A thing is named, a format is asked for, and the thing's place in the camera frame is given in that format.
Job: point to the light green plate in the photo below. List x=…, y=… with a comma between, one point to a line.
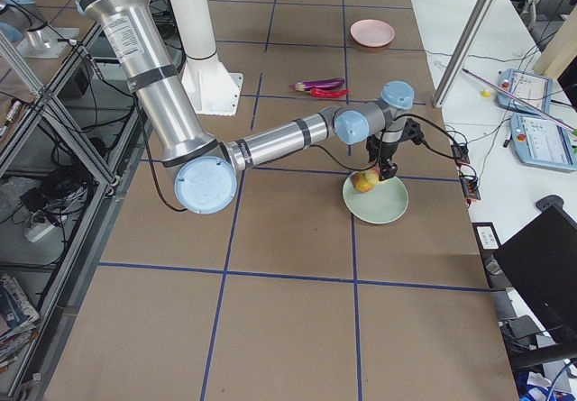
x=385, y=203

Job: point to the red chili pepper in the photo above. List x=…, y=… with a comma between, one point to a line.
x=321, y=93

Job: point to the purple eggplant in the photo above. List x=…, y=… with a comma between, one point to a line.
x=323, y=84

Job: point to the lower teach pendant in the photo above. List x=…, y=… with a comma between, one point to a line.
x=539, y=142

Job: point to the teach pendant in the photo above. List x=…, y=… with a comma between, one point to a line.
x=532, y=88
x=539, y=142

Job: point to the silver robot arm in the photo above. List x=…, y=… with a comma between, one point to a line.
x=203, y=168

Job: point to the red-green pomegranate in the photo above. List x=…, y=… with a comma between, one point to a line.
x=365, y=181

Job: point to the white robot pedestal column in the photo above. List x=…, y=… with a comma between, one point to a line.
x=211, y=88

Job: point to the black monitor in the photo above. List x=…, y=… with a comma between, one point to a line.
x=539, y=261

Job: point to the pink plate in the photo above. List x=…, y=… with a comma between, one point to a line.
x=372, y=33

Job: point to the upper teach pendant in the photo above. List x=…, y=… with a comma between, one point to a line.
x=532, y=88

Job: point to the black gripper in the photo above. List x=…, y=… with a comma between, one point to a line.
x=377, y=151

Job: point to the orange circuit board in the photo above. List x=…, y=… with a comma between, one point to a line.
x=470, y=183

